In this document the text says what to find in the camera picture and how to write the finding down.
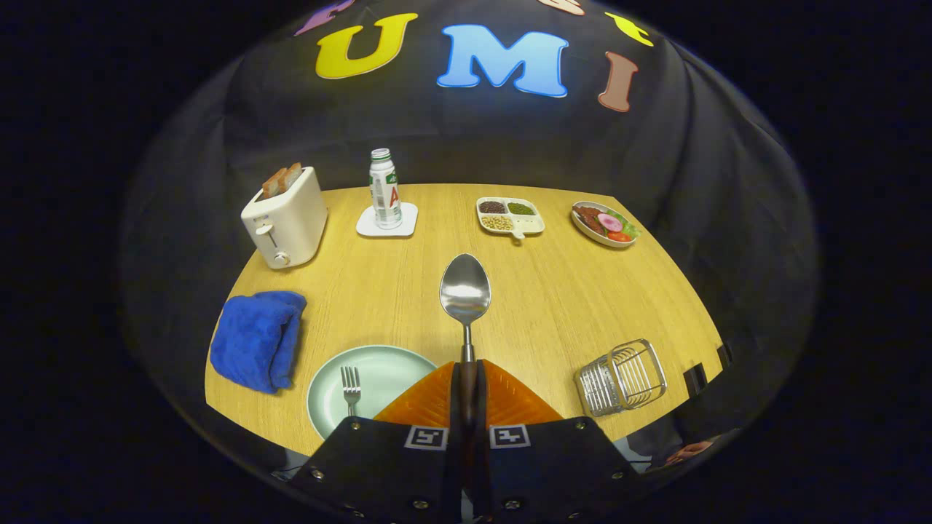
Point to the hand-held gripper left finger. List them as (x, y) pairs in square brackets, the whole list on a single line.
[(378, 466)]

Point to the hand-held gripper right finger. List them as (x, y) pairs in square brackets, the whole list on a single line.
[(553, 466)]

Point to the pale green round plate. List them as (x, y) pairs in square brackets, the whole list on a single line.
[(386, 375)]

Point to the black table clamp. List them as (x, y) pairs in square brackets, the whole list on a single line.
[(695, 378), (724, 354)]

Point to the blue folded towel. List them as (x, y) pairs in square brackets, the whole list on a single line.
[(255, 338)]

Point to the white square coaster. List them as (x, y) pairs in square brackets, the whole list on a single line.
[(366, 227)]

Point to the white divided tray of beans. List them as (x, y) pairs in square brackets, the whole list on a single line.
[(531, 224)]

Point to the oval white plate of food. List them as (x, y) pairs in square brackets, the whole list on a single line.
[(593, 218)]

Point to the white toaster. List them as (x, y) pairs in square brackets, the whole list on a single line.
[(291, 218)]

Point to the white drink bottle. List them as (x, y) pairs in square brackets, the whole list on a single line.
[(384, 193)]

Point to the brown toast slice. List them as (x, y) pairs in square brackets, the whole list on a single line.
[(272, 183), (293, 175)]

